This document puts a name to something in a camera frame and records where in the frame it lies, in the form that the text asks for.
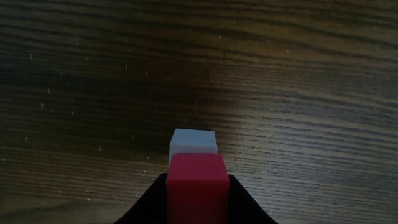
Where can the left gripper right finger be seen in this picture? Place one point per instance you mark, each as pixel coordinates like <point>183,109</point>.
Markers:
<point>242,207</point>

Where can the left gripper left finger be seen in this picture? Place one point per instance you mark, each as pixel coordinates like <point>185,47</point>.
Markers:
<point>152,205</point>

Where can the red cube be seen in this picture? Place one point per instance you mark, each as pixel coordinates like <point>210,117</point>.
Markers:
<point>197,186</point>

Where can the white cube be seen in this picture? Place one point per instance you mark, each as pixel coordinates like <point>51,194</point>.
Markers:
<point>192,140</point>

